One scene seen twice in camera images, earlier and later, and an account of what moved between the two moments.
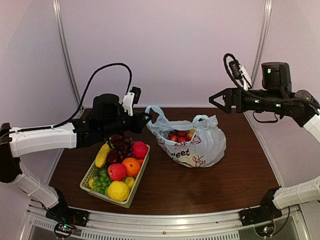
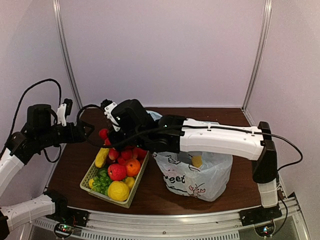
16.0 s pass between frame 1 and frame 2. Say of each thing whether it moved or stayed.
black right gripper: moved
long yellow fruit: stayed
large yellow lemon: stayed
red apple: stayed
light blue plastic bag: moved
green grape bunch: stayed
